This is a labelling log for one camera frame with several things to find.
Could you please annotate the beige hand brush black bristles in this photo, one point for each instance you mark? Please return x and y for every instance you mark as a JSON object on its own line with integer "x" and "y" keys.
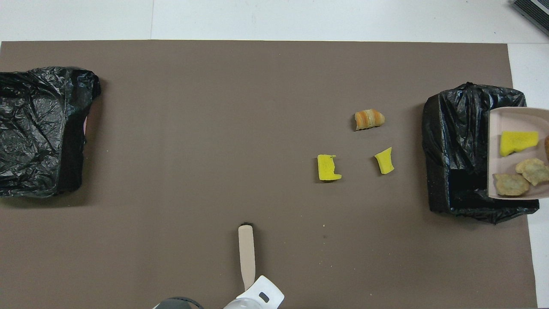
{"x": 246, "y": 253}

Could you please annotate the pale flaky pastry piece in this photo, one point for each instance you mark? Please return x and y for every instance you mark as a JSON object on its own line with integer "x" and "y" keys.
{"x": 510, "y": 184}

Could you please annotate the yellow sponge piece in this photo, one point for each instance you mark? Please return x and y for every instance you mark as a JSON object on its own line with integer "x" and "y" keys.
{"x": 517, "y": 143}
{"x": 327, "y": 168}
{"x": 384, "y": 162}

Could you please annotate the beige plastic dustpan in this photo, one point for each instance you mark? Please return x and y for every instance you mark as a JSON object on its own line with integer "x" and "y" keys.
{"x": 514, "y": 120}

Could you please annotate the crusty bread chunk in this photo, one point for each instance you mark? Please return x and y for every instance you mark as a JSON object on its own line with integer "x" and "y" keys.
{"x": 534, "y": 171}

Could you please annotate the brown bread roll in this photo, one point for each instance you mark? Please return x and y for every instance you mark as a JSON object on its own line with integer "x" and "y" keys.
{"x": 547, "y": 148}

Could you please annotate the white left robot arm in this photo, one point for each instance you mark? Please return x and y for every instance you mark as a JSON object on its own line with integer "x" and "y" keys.
{"x": 274, "y": 294}

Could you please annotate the black bag-lined trash bin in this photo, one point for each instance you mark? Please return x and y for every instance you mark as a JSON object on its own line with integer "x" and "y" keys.
{"x": 454, "y": 141}
{"x": 34, "y": 128}

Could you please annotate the brown table mat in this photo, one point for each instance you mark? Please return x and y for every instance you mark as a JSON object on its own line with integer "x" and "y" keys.
{"x": 257, "y": 77}

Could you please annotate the striped orange croissant piece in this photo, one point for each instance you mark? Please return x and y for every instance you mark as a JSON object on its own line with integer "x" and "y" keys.
{"x": 369, "y": 119}

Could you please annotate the dark grey ribbed panel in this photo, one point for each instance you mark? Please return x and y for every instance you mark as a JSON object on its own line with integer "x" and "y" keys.
{"x": 536, "y": 10}

